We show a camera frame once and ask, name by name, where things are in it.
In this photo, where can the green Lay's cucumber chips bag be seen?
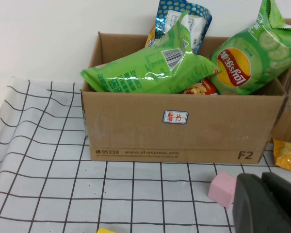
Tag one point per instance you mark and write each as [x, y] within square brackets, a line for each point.
[257, 60]

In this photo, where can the white grid tablecloth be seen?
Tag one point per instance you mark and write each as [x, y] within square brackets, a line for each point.
[63, 182]

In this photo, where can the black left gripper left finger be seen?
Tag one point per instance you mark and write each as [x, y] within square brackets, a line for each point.
[254, 211]

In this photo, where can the yellow foam block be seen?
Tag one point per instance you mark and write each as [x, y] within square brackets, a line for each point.
[105, 231]

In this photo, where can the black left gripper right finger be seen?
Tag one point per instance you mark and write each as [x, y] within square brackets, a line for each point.
[286, 194]

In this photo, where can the blue dotted snack pouch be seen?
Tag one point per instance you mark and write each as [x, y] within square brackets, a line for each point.
[196, 24]

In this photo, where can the red shrimp chips bag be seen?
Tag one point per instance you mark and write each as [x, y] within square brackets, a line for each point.
[198, 88]

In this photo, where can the pink foam cube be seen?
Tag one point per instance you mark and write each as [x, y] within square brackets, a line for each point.
[220, 189]

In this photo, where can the small yellow cracker packet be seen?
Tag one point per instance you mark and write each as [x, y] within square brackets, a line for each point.
[288, 155]

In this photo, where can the cardboard box marked F2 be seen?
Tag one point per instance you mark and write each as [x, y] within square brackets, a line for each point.
[135, 131]

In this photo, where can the green chips bag with barcode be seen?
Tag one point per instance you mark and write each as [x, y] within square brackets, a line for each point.
[140, 72]

